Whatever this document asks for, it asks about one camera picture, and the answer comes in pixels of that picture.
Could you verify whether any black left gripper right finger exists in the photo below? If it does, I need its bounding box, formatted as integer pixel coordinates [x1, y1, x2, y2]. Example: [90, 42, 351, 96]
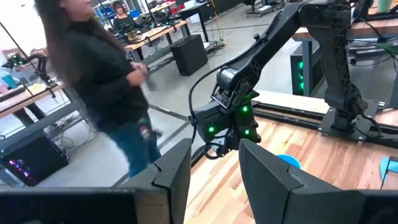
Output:
[239, 138, 366, 224]

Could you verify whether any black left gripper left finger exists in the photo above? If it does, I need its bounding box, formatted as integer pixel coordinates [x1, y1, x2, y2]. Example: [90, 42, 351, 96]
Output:
[119, 138, 192, 224]

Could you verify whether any blue mug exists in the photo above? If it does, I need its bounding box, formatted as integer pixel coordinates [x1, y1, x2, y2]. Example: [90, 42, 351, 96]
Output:
[275, 154, 302, 170]

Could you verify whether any black box cabinet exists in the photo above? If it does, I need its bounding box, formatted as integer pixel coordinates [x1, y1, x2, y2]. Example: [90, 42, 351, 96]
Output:
[170, 34, 208, 77]

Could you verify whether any black computer with green lights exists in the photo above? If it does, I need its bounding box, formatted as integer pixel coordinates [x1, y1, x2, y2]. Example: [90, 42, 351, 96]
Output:
[290, 40, 315, 97]

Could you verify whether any teal object at table edge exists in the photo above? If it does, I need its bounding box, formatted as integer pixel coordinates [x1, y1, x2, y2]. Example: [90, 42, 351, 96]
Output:
[379, 155, 398, 190]

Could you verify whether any wooden workbench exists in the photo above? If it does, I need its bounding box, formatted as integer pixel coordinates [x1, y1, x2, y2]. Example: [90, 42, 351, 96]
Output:
[291, 18, 398, 43]
[0, 80, 68, 121]
[124, 20, 191, 63]

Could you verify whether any blue cloth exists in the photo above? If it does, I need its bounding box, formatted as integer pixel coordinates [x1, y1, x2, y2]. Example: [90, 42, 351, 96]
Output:
[379, 156, 398, 180]

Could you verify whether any black desk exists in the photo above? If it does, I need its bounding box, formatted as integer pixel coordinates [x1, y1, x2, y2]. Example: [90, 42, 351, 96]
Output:
[174, 0, 218, 43]

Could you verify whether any person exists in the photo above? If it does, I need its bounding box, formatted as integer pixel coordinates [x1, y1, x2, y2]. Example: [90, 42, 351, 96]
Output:
[33, 0, 164, 179]
[111, 0, 135, 32]

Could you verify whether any black computer with coloured lights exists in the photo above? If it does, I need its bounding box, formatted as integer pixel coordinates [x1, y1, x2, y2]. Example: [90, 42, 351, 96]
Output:
[0, 133, 70, 187]

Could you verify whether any green cup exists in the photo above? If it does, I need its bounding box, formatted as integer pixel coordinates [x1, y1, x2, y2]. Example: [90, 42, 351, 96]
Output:
[377, 0, 394, 13]

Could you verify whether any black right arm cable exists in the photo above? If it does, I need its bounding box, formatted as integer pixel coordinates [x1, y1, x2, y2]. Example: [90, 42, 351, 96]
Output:
[187, 60, 233, 161]

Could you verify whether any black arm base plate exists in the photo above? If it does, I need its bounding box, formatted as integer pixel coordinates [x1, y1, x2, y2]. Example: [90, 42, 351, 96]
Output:
[317, 98, 381, 142]

